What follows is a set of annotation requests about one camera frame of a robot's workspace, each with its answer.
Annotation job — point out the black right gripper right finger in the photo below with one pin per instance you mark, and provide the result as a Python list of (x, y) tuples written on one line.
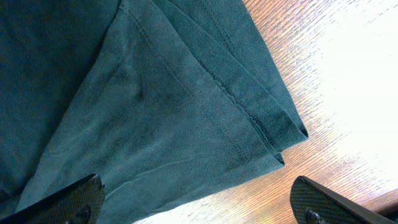
[(311, 202)]

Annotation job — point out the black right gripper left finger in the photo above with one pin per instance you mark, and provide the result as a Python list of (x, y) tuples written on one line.
[(79, 203)]

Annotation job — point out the dark green t-shirt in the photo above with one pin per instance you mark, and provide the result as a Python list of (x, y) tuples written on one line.
[(168, 101)]

